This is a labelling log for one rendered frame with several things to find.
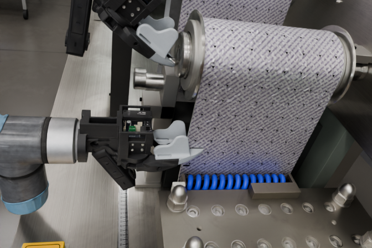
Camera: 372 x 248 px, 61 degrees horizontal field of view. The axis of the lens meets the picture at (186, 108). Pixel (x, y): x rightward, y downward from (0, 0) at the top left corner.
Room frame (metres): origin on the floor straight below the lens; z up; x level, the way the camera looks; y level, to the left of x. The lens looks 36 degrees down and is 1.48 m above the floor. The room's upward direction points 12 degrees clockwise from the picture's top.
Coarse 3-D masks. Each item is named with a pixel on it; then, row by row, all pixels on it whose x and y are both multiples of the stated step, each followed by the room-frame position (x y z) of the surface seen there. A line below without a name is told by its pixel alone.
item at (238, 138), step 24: (192, 120) 0.42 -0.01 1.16; (216, 120) 0.43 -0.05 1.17; (240, 120) 0.44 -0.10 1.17; (264, 120) 0.45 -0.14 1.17; (288, 120) 0.46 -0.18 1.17; (312, 120) 0.48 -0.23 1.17; (192, 144) 0.42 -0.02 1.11; (216, 144) 0.43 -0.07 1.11; (240, 144) 0.44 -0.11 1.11; (264, 144) 0.46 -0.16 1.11; (288, 144) 0.47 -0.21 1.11; (192, 168) 0.42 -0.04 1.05; (216, 168) 0.43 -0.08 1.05; (240, 168) 0.45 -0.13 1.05; (264, 168) 0.46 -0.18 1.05; (288, 168) 0.48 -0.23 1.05
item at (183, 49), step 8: (184, 32) 0.48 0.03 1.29; (184, 40) 0.45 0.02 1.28; (176, 48) 0.49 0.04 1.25; (184, 48) 0.44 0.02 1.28; (176, 56) 0.48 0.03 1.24; (184, 56) 0.44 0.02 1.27; (176, 64) 0.47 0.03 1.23; (184, 64) 0.43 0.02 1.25; (176, 72) 0.46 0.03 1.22; (184, 72) 0.44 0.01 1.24
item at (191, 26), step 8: (192, 24) 0.47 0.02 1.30; (192, 32) 0.46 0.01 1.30; (192, 40) 0.45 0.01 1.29; (192, 48) 0.44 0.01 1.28; (192, 56) 0.43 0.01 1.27; (344, 56) 0.50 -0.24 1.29; (192, 64) 0.42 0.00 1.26; (344, 64) 0.49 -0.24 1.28; (192, 72) 0.42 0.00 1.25; (344, 72) 0.49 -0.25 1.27; (184, 80) 0.45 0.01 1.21; (192, 80) 0.42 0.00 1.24; (184, 88) 0.44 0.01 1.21; (336, 88) 0.49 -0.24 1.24
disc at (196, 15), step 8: (192, 16) 0.51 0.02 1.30; (200, 16) 0.46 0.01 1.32; (200, 24) 0.45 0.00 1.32; (200, 32) 0.44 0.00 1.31; (200, 40) 0.43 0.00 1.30; (200, 48) 0.42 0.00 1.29; (200, 56) 0.41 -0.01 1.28; (200, 64) 0.41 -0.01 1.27; (200, 72) 0.40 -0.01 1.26; (200, 80) 0.40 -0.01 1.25; (192, 88) 0.42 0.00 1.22; (184, 96) 0.46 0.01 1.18; (192, 96) 0.41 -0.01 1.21
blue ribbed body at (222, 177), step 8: (192, 176) 0.41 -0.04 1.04; (200, 176) 0.41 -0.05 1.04; (208, 176) 0.41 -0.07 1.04; (216, 176) 0.42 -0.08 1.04; (224, 176) 0.42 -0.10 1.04; (256, 176) 0.45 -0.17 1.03; (264, 176) 0.45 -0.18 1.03; (272, 176) 0.45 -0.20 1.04; (280, 176) 0.46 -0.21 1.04; (192, 184) 0.39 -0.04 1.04; (200, 184) 0.39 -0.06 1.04; (208, 184) 0.40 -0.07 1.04; (216, 184) 0.40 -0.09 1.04; (224, 184) 0.41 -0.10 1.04; (232, 184) 0.41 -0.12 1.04; (240, 184) 0.42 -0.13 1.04; (248, 184) 0.42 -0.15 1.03
